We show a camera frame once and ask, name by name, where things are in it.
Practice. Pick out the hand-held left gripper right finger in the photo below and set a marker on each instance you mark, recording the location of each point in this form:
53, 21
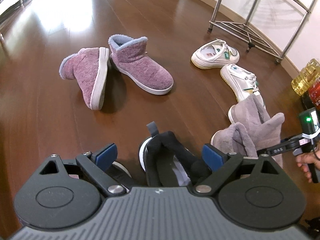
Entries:
212, 155

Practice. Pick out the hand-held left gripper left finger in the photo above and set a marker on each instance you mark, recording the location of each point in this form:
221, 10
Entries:
108, 155

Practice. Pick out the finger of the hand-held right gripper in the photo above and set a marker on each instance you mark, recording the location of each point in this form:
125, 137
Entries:
285, 147

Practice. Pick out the grey plush boot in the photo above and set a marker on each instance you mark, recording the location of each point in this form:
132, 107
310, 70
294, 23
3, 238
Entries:
250, 112
240, 137

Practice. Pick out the black shoe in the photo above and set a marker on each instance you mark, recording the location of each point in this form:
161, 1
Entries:
170, 155

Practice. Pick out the metal shoe rack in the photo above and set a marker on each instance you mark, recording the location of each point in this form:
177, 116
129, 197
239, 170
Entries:
252, 33

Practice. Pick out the person's right hand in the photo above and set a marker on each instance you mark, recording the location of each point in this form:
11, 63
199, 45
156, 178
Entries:
303, 160

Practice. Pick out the red label bottle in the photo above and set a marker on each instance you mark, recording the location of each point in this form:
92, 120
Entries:
313, 92

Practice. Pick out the yellow oil bottle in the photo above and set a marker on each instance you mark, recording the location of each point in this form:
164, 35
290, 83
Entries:
306, 76

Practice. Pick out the white sneaker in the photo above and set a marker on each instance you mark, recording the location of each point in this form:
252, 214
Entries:
215, 57
241, 82

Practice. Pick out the purple plush boot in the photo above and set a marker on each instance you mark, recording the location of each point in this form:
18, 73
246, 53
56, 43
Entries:
85, 75
140, 65

